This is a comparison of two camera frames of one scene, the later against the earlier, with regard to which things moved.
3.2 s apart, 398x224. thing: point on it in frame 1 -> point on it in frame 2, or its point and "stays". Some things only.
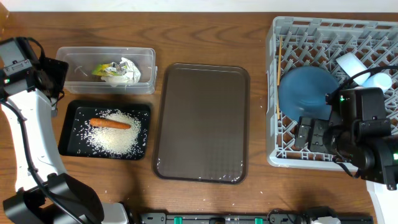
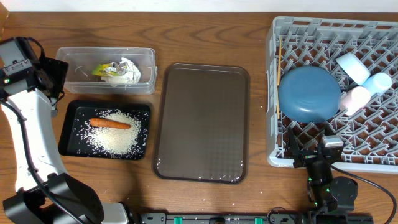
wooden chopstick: [280, 60] stays
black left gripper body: [55, 72] stays
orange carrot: [97, 122] stays
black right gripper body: [323, 139] -> [307, 157]
